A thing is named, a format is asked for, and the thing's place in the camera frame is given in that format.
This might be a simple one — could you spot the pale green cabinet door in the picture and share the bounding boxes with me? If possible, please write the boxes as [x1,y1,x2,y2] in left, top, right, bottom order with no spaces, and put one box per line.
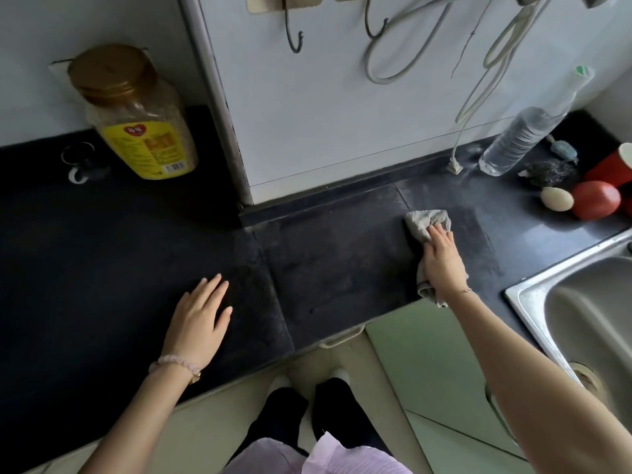
[365,297,531,461]

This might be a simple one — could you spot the grey cleaning cloth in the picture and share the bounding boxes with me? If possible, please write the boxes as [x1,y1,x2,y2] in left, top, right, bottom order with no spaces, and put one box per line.
[405,208,452,308]

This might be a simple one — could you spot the person's left hand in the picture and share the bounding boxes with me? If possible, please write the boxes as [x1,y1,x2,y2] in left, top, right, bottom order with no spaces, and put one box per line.
[159,274,233,374]

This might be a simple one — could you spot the dark metal wall hook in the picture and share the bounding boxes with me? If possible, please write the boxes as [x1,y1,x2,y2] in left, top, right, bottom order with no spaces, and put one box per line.
[282,0,304,54]
[364,0,392,40]

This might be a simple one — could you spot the person's leg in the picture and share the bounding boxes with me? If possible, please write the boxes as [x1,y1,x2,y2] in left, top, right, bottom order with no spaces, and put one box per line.
[229,386,311,474]
[312,377,393,457]

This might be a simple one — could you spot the small blue-grey brush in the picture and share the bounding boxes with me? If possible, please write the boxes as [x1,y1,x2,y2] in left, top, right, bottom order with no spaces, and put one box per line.
[545,134,578,161]

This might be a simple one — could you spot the dark steel wool scrubber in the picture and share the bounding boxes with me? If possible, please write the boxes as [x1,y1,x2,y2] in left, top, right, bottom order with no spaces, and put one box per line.
[518,160,577,186]

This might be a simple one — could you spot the beige adhesive hook plate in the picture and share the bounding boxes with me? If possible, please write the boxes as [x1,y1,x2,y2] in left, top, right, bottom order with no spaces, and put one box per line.
[246,0,325,15]

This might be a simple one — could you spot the person's right forearm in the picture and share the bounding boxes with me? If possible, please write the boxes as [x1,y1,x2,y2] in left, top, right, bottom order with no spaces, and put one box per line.
[444,287,632,474]

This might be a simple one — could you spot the clear plastic water bottle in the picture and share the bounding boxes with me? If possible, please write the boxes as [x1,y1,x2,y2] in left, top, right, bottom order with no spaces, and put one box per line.
[478,65,596,177]

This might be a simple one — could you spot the person's lilac shirt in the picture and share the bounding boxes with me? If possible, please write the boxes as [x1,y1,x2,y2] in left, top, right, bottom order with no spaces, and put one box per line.
[220,432,414,474]

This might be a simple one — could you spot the white egg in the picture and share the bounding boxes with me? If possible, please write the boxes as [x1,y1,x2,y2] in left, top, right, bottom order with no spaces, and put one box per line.
[540,187,575,211]

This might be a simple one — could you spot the person's right leg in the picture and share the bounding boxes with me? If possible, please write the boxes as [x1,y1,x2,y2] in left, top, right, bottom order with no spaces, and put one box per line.
[312,377,393,457]

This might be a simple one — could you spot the red tomato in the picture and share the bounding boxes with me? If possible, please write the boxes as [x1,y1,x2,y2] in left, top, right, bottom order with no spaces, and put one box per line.
[571,181,622,222]

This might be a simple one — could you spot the white cable with plug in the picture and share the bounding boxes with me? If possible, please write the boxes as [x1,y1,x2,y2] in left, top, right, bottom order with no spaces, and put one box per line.
[446,0,544,174]

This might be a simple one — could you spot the person's right hand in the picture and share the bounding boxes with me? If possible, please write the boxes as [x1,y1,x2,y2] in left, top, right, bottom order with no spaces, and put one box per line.
[422,225,470,302]

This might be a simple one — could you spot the red paper cup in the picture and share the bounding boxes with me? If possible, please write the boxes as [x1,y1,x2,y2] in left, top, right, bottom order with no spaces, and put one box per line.
[585,142,632,188]

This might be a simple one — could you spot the white drawer handle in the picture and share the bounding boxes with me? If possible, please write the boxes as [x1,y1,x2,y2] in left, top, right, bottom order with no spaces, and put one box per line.
[318,325,365,348]

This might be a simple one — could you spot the plastic jar with gold lid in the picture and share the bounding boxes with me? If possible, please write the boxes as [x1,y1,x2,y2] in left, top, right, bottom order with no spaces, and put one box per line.
[67,43,199,180]

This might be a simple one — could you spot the stainless steel sink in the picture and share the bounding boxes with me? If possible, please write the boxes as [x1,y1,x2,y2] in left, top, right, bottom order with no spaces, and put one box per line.
[504,228,632,405]

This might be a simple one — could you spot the person's left forearm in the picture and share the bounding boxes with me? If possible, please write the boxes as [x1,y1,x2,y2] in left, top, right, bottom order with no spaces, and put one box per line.
[76,361,199,474]

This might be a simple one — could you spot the person's left leg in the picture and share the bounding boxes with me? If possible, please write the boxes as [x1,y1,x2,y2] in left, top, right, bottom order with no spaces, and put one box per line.
[229,386,311,474]

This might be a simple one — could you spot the white looped cable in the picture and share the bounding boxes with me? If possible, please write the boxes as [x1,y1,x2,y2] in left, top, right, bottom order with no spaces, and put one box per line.
[364,0,457,85]

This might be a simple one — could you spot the thin black thread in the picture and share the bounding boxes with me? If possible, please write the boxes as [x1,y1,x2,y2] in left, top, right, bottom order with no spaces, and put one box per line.
[451,0,496,79]

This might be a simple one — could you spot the pink bead bracelet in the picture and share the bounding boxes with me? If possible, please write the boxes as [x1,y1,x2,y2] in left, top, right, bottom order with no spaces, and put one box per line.
[148,354,202,385]

